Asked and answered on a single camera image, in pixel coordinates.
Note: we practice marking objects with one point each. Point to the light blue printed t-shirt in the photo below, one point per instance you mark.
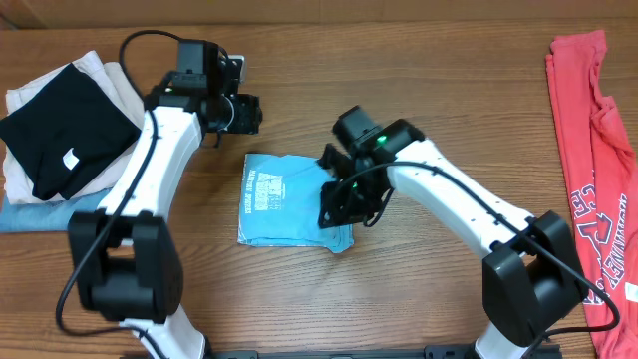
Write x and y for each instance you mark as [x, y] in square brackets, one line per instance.
[280, 204]

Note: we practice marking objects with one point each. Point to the red t-shirt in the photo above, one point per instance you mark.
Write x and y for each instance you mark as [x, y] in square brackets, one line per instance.
[600, 172]

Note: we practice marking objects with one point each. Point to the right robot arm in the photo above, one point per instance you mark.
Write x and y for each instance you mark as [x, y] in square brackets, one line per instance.
[530, 266]

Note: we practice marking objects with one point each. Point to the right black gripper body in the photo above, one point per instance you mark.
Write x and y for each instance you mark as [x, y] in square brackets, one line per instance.
[361, 199]

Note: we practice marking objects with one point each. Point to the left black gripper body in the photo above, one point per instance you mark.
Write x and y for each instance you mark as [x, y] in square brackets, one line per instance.
[237, 114]

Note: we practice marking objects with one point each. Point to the folded beige garment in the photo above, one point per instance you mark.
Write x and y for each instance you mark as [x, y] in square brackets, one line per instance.
[111, 79]

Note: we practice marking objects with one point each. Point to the folded blue jeans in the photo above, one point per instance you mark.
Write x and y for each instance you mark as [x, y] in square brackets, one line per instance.
[46, 216]

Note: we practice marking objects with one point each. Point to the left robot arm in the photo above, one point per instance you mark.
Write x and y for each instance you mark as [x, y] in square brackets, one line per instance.
[126, 266]

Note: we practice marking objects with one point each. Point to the folded black garment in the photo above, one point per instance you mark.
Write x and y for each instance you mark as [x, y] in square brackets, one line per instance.
[67, 134]

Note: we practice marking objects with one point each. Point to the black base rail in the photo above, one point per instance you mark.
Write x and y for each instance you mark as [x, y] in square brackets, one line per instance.
[339, 354]

